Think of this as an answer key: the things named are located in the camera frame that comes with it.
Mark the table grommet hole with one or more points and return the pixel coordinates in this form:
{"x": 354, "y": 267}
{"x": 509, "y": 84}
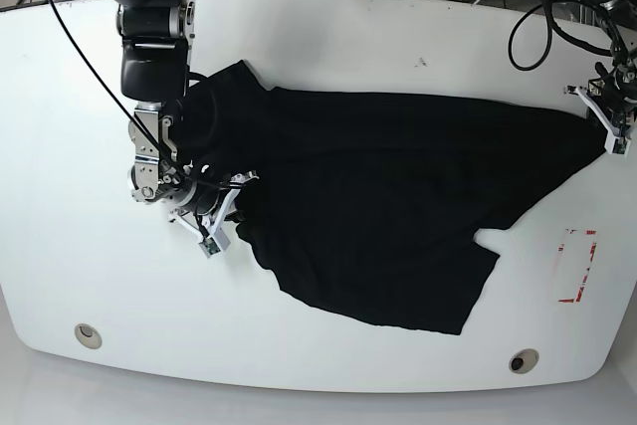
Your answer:
{"x": 524, "y": 361}
{"x": 88, "y": 336}

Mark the left table grommet hole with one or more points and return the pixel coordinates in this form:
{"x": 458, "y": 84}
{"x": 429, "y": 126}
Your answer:
{"x": 88, "y": 336}

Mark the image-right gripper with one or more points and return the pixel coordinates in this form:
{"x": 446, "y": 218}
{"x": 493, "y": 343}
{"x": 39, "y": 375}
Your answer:
{"x": 610, "y": 99}

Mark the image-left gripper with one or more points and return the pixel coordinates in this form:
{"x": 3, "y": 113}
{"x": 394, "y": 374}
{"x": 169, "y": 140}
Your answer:
{"x": 204, "y": 211}

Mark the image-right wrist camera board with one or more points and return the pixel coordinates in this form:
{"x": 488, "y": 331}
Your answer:
{"x": 618, "y": 145}

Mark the red tape rectangle marking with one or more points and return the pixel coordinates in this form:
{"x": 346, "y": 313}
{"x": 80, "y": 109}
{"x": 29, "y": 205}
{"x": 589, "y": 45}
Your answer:
{"x": 574, "y": 259}

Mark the black t-shirt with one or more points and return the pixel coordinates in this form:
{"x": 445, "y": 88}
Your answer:
{"x": 366, "y": 205}

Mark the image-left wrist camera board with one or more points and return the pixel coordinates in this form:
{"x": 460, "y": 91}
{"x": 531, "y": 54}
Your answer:
{"x": 214, "y": 244}

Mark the right table grommet hole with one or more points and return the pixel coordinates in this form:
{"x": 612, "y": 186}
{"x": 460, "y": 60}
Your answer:
{"x": 524, "y": 361}

